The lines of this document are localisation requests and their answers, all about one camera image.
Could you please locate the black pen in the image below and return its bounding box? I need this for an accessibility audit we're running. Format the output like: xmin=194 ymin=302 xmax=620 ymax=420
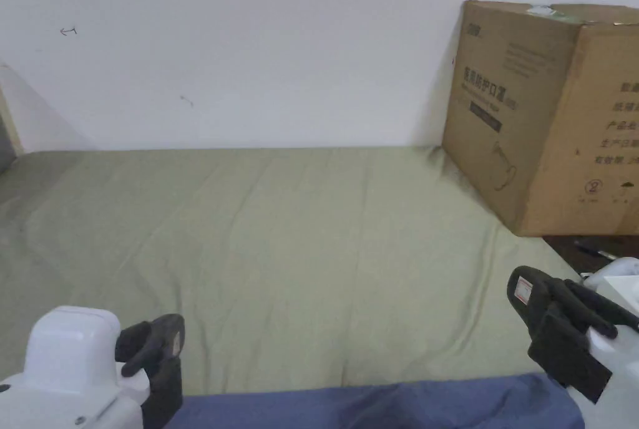
xmin=573 ymin=239 xmax=620 ymax=258

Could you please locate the bed with pale green sheet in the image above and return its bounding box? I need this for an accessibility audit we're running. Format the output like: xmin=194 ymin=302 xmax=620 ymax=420
xmin=0 ymin=145 xmax=584 ymax=399

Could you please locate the brown cardboard carton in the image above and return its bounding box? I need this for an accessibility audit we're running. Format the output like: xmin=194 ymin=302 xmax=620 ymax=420
xmin=441 ymin=0 xmax=639 ymax=238

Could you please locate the dark blue garment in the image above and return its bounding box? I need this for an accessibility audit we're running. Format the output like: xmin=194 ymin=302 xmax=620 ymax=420
xmin=169 ymin=372 xmax=586 ymax=429

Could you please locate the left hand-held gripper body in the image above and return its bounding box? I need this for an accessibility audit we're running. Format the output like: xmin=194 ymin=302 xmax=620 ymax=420
xmin=0 ymin=305 xmax=150 ymax=429

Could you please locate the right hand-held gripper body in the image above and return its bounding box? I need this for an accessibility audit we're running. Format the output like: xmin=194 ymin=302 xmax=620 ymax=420
xmin=527 ymin=256 xmax=639 ymax=429

